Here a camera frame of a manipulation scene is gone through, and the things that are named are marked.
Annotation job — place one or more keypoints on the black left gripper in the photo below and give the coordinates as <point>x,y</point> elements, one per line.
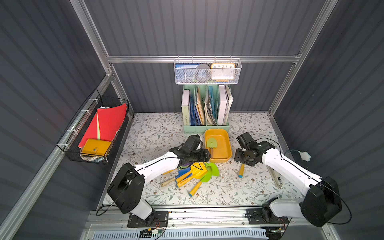
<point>202,155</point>

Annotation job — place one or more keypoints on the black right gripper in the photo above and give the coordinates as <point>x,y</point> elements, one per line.
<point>245,157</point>

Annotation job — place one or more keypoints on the light green trowel wooden handle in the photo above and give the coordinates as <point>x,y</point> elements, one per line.
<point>211,144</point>

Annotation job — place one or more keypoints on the bright green shovel yellow handle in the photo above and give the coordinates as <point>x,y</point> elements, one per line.
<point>214,169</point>

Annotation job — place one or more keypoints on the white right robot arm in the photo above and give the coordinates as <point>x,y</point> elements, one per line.
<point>321,197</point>

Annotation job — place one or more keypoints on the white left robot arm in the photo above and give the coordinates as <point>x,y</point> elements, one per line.
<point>127,187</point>

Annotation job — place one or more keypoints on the yellow plastic storage box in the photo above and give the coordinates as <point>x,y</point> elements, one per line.
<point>223,152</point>

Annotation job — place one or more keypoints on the blue box in basket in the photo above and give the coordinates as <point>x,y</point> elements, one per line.
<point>185,72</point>

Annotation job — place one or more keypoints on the white book in organizer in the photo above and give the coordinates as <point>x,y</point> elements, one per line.
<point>185,107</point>

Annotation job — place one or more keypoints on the mint green file organizer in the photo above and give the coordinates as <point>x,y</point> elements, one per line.
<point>204,108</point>

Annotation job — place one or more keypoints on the white binder in organizer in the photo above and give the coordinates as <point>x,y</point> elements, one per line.
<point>222,104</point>

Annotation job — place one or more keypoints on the grey tape roll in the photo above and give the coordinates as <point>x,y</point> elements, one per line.
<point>203,73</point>

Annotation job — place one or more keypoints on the yellow alarm clock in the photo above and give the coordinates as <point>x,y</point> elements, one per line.
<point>223,71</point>

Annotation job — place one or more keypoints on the red paper folder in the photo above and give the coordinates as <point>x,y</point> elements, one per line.
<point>105,124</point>

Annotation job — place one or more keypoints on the yellow wallet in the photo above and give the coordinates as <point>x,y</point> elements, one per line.
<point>96,147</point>

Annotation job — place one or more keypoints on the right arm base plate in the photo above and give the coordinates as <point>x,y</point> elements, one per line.
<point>258,216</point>

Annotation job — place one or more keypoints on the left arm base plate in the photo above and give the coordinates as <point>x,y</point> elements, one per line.
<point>155,219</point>

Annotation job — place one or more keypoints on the black wire wall basket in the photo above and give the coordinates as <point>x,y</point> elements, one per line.
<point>69,145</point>

